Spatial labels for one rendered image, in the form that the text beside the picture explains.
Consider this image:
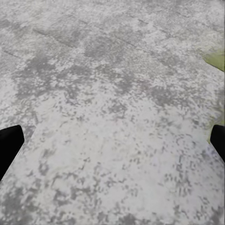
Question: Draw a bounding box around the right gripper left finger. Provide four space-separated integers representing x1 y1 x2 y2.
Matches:
0 125 24 181

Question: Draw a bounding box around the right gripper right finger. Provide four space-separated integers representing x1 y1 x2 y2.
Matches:
210 124 225 163

